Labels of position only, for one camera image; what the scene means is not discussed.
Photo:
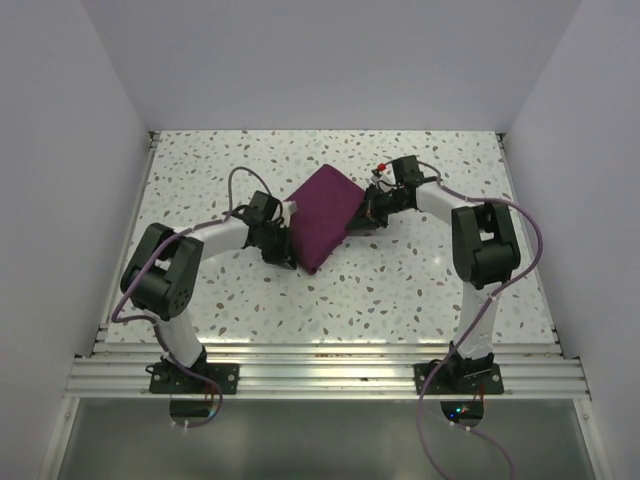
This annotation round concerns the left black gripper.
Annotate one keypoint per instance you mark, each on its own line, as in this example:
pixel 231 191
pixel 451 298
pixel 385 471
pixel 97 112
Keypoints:
pixel 280 255

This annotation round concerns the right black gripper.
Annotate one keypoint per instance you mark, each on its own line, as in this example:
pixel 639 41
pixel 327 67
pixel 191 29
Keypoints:
pixel 369 217

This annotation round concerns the purple cloth drape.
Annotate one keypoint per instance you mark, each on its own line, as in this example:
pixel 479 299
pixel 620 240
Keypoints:
pixel 325 203

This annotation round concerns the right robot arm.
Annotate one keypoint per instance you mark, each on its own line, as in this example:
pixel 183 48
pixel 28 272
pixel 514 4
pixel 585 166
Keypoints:
pixel 485 253

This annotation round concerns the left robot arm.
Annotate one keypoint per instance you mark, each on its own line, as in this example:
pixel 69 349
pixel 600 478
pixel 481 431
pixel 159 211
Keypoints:
pixel 158 282

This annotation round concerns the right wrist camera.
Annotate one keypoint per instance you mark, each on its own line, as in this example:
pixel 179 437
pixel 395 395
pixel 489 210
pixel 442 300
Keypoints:
pixel 380 177

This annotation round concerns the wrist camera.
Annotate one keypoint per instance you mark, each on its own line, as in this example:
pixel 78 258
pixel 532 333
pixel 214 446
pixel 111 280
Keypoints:
pixel 380 177
pixel 289 207

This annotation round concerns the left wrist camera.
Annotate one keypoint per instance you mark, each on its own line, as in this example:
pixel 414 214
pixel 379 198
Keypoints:
pixel 289 207

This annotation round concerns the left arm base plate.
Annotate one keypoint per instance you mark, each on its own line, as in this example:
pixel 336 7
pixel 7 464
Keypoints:
pixel 215 375

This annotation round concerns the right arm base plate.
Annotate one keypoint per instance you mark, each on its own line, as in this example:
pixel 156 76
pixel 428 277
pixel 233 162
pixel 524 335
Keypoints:
pixel 459 376

